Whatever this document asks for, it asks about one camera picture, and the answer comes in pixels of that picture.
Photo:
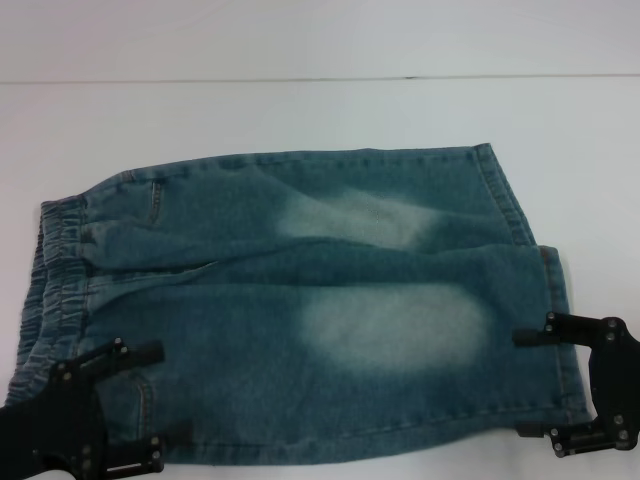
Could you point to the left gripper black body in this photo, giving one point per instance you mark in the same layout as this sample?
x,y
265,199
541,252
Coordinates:
x,y
50,430

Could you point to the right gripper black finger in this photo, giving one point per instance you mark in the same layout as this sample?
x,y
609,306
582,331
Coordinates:
x,y
590,437
575,330

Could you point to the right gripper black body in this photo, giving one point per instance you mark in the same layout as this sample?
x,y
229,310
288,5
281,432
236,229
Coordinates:
x,y
617,380

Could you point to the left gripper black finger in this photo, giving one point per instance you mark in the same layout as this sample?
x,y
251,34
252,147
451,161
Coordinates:
x,y
140,352
130,455

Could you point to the blue denim shorts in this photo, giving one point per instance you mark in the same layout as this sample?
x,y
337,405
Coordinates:
x,y
310,300

